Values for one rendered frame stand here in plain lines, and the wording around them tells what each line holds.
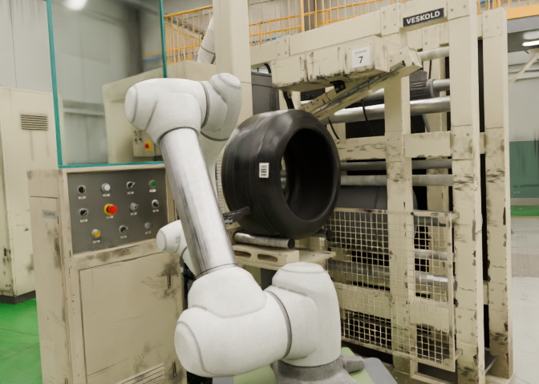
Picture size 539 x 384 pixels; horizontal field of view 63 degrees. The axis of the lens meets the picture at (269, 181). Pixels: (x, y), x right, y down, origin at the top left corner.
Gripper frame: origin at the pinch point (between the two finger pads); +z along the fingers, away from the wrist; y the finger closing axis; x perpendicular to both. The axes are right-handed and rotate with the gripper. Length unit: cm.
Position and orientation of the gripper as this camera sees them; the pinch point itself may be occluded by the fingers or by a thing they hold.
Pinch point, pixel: (243, 212)
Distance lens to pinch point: 185.0
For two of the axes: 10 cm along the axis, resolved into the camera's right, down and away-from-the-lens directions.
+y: -7.4, 0.1, 6.7
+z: 6.6, -2.0, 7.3
